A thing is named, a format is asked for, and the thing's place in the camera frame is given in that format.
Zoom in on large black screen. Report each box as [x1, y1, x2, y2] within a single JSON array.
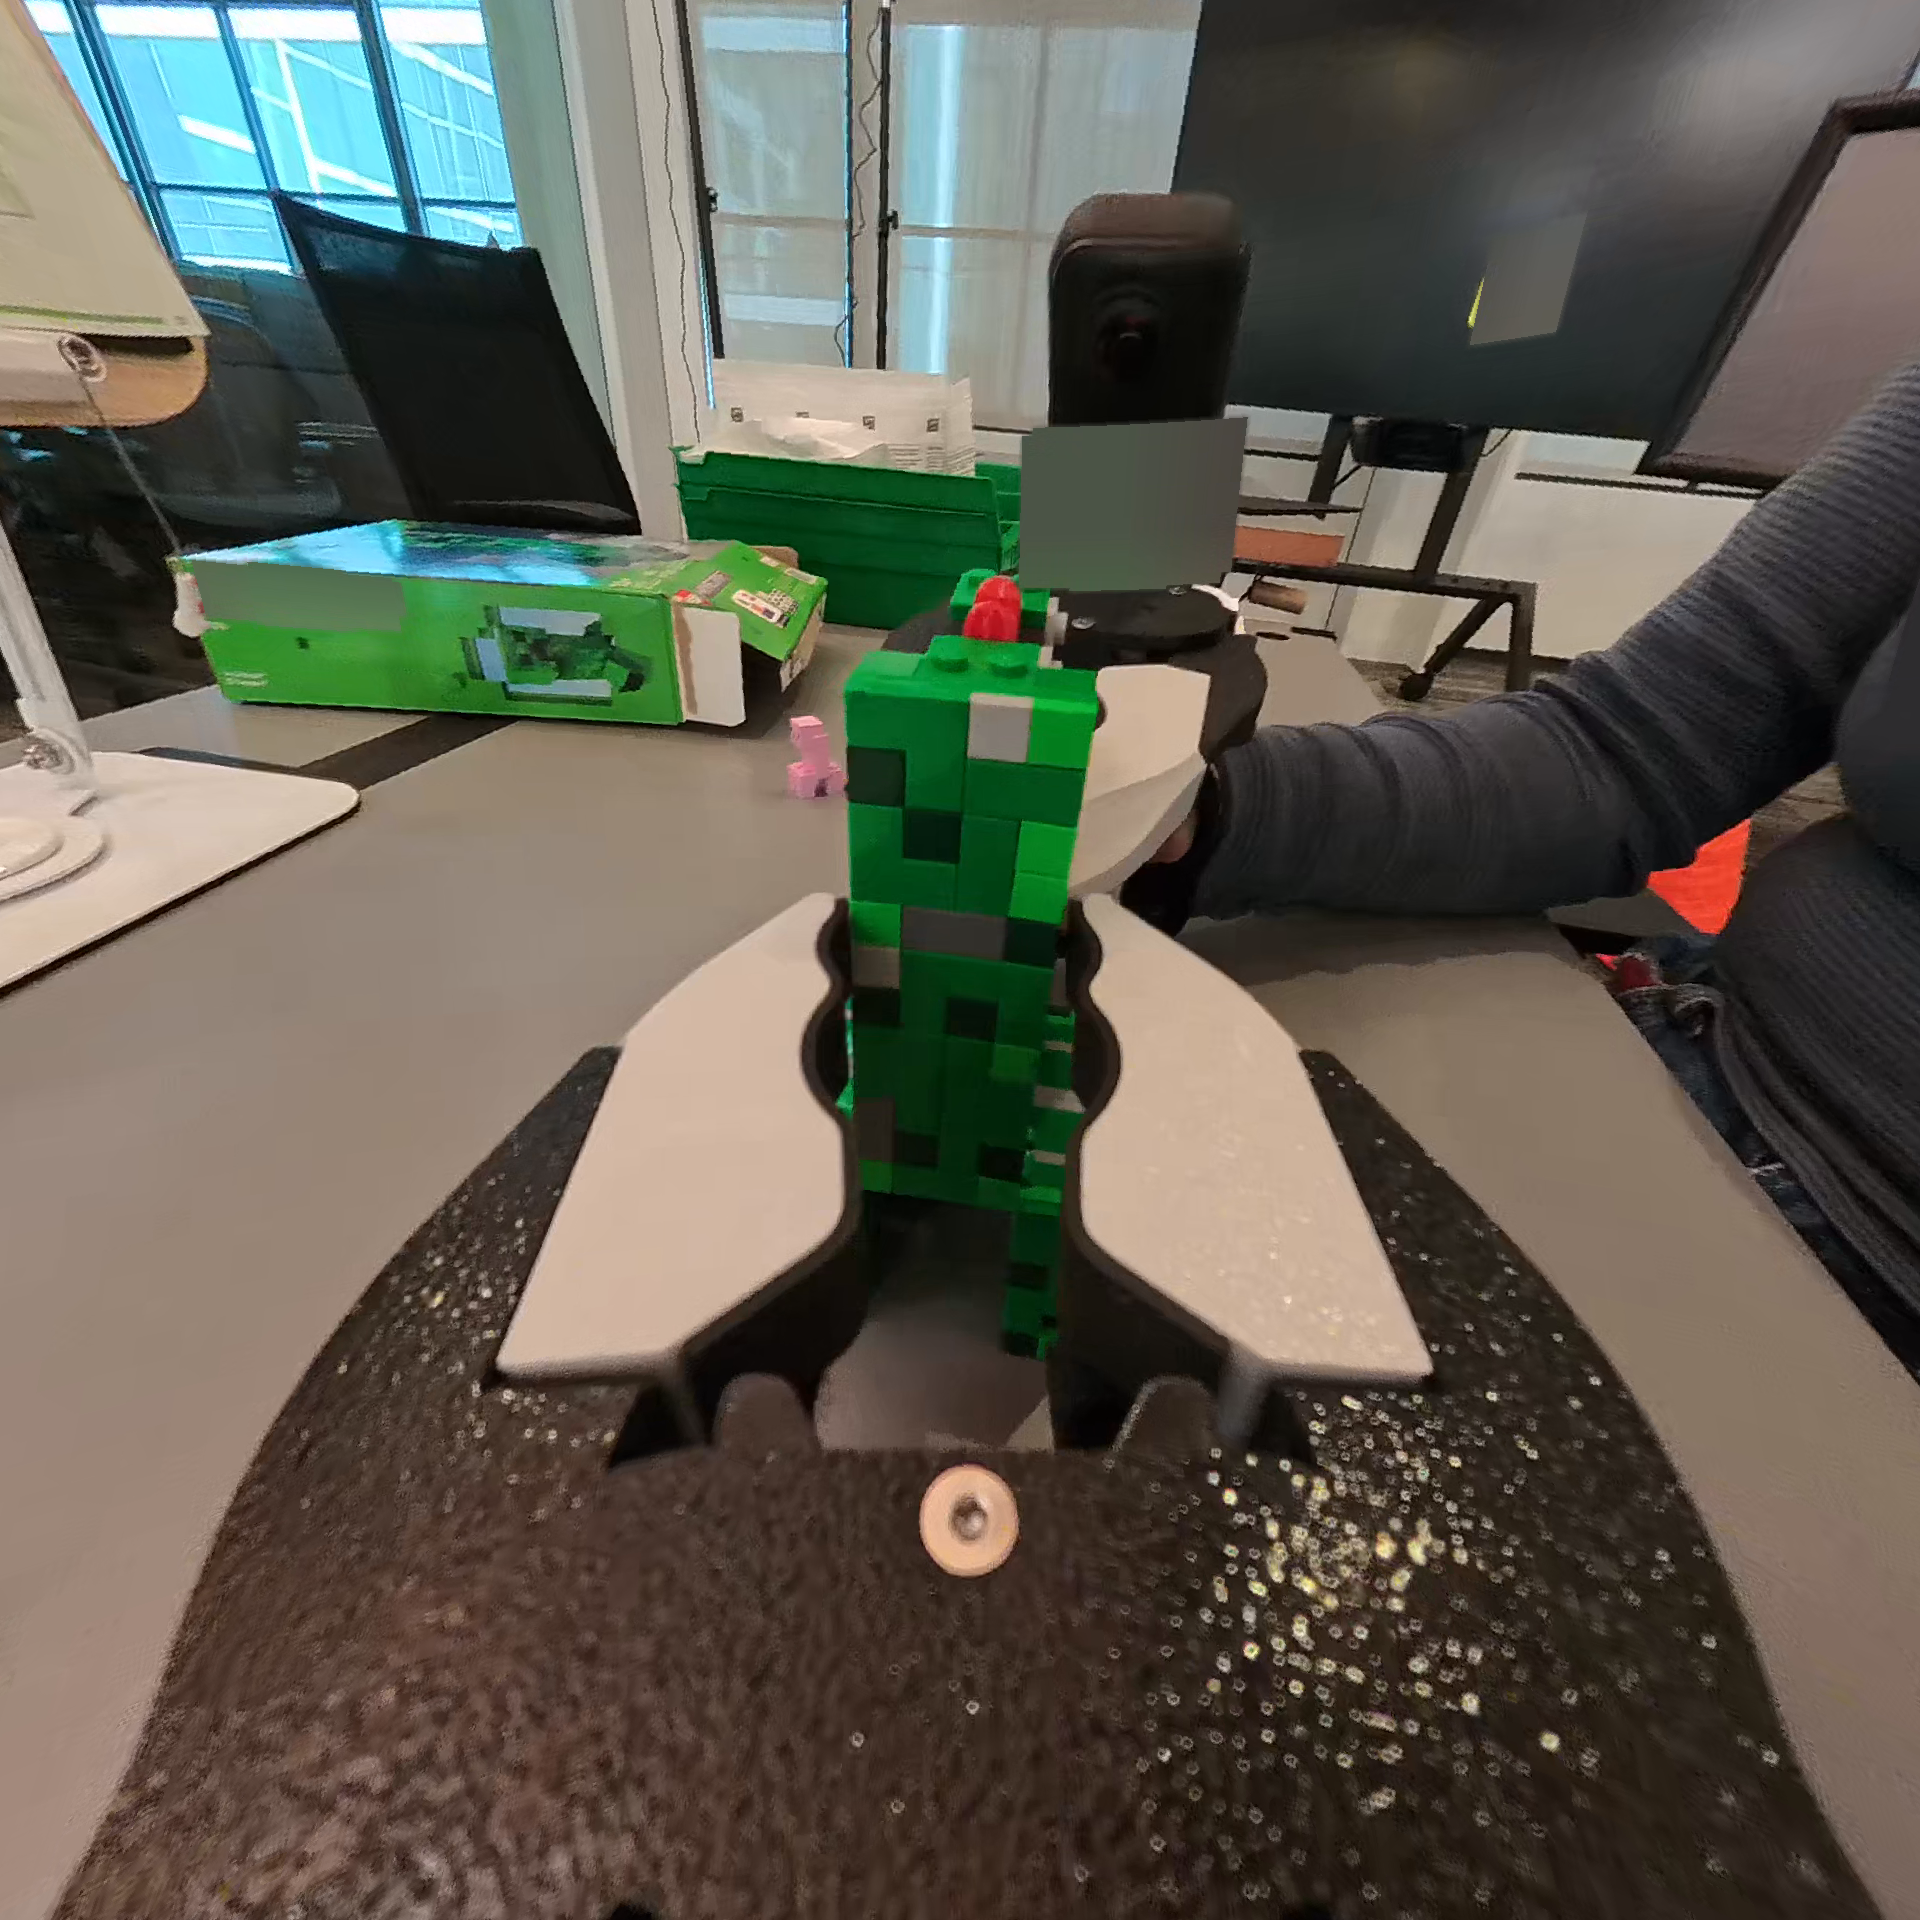
[[1170, 0, 1920, 444]]

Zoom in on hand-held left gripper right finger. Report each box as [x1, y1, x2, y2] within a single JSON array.
[[1056, 896, 1436, 1450]]

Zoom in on orange red floor object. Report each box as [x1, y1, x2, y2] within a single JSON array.
[[1592, 824, 1757, 976]]

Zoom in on clear stand post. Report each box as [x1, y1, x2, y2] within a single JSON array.
[[0, 337, 115, 819]]

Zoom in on green plastic tray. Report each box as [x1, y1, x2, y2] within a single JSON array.
[[670, 441, 1052, 628]]

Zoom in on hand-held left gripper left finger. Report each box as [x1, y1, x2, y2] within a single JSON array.
[[497, 892, 876, 1386]]

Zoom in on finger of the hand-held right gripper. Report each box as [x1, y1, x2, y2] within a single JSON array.
[[1072, 667, 1217, 898]]

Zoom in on instruction booklet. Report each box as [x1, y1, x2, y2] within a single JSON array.
[[0, 0, 212, 431]]

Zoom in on green cardboard box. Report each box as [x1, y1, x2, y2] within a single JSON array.
[[169, 517, 830, 733]]

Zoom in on window wall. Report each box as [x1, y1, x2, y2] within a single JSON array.
[[29, 0, 1203, 453]]

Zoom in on black screen stand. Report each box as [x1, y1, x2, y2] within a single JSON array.
[[1237, 411, 1539, 705]]

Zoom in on person's leg in jeans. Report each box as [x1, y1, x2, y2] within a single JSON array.
[[1612, 952, 1920, 1353]]

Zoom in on grey desk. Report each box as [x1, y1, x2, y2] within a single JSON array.
[[0, 623, 1920, 1920]]

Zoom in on white flat stand base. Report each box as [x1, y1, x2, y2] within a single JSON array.
[[0, 749, 361, 994]]

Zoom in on green toy brick model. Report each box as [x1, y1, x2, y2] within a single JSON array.
[[840, 570, 1106, 1362]]

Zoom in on person's right forearm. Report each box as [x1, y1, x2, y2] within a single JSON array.
[[1192, 353, 1920, 922]]

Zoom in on person's dark sweater torso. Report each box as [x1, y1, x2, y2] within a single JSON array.
[[1702, 599, 1920, 1361]]

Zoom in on white paper bags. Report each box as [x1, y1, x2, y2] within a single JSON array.
[[712, 360, 977, 480]]

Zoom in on white round disc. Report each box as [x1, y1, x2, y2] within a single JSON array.
[[0, 817, 110, 905]]

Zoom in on black framed board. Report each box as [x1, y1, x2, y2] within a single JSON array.
[[1641, 90, 1920, 489]]

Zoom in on black mesh office chair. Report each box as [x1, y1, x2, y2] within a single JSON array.
[[269, 193, 644, 536]]

